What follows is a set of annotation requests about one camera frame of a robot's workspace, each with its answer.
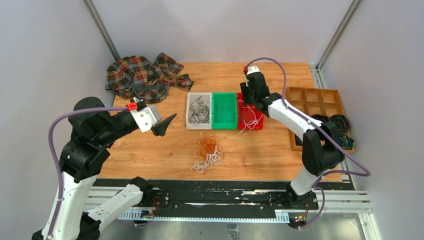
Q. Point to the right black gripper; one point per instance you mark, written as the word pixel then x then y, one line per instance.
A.
pixel 245 90

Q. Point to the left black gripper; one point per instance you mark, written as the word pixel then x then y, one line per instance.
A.
pixel 162 126

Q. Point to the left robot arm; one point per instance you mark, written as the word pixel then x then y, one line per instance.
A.
pixel 79 142

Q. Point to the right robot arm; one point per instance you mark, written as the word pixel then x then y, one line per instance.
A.
pixel 320 140

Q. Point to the green plastic bin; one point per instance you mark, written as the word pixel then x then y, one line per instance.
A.
pixel 224 111

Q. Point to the red plastic bin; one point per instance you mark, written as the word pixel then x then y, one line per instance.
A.
pixel 249 118

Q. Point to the white plastic bin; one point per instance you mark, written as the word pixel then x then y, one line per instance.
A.
pixel 198 111

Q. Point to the plaid cloth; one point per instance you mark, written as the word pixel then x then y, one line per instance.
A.
pixel 151 80

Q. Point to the wooden compartment tray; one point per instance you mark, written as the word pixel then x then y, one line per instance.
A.
pixel 324 105

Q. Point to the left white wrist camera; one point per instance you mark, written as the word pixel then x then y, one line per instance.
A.
pixel 146 118

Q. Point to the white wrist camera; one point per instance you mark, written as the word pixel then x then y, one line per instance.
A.
pixel 251 69
pixel 146 118

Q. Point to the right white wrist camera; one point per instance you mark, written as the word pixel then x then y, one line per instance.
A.
pixel 251 69

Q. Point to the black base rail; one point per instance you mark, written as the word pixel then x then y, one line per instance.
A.
pixel 223 199

